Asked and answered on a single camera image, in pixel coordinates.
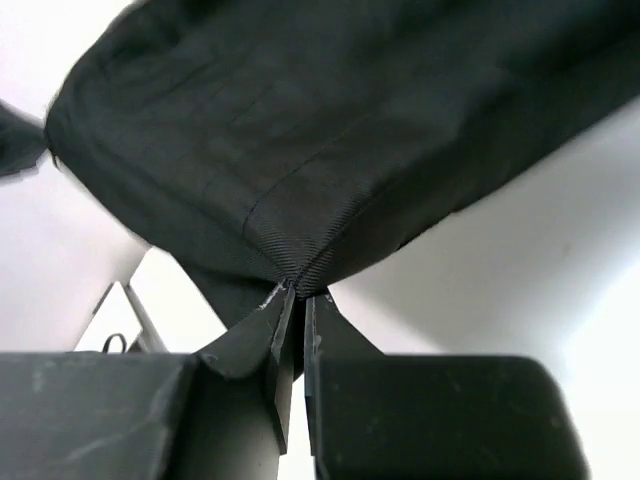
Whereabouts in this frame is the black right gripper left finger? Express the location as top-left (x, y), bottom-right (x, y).
top-left (1, 286), bottom-right (295, 479)

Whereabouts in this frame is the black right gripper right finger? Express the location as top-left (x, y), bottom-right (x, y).
top-left (304, 294), bottom-right (589, 479)

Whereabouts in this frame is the black pleated skirt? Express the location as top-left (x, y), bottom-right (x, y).
top-left (1, 1), bottom-right (639, 327)

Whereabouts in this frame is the aluminium table edge rail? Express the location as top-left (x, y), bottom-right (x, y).
top-left (74, 279), bottom-right (169, 354)

